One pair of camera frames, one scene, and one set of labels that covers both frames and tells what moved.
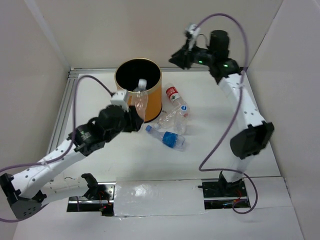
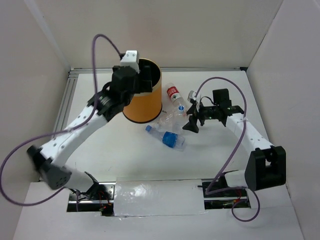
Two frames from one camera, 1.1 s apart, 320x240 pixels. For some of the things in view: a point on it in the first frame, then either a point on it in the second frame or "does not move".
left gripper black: x=135 y=121 -> x=144 y=86
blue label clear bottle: x=173 y=140 does not move
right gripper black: x=182 y=57 -> x=192 y=125
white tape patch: x=154 y=196 does not move
